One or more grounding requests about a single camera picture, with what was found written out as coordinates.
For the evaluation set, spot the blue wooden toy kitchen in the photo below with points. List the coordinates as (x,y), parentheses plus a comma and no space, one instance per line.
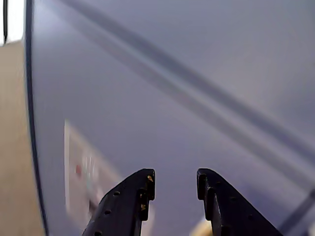
(29,73)

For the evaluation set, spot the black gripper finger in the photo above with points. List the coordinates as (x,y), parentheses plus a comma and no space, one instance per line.
(229,211)
(123,204)

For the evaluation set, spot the blue door with dispenser print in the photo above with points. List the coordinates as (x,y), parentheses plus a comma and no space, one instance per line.
(123,110)

